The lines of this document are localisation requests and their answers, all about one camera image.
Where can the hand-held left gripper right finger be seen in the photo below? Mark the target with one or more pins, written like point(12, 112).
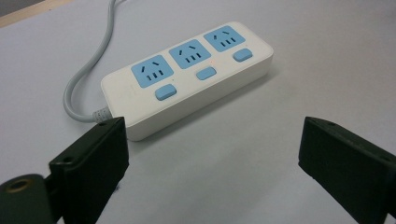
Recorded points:
point(348, 168)

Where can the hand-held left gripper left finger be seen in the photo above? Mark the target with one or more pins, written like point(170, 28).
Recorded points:
point(93, 168)

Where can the white and blue power strip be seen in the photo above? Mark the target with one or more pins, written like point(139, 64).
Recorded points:
point(186, 93)

